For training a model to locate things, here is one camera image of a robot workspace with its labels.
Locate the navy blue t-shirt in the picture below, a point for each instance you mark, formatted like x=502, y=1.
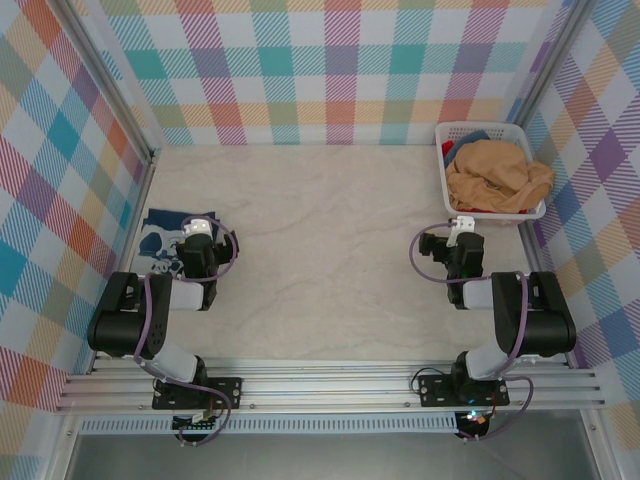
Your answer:
x=155, y=220

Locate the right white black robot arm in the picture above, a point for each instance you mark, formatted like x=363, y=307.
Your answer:
x=545, y=325

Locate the tan t-shirt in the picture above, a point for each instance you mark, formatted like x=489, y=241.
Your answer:
x=490, y=175

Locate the white plastic laundry basket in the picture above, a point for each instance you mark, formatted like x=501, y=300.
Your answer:
x=442, y=132

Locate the medium blue t-shirt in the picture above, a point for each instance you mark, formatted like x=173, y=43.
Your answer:
x=477, y=137

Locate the grey metal sheet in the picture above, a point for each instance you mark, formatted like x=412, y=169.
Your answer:
x=325, y=457

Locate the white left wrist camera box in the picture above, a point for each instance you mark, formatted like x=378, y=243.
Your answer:
x=197, y=227

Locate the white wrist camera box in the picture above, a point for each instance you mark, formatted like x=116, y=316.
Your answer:
x=461, y=223
x=197, y=227

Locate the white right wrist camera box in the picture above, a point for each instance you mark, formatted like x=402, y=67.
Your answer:
x=461, y=223

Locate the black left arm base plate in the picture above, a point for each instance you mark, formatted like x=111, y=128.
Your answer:
x=227, y=392

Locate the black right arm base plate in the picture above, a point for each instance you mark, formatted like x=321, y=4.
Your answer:
x=432, y=392

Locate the aluminium mounting rail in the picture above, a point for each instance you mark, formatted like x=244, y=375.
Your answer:
x=325, y=387

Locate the aluminium corner post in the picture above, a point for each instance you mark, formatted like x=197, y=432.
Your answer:
x=550, y=65
x=107, y=80

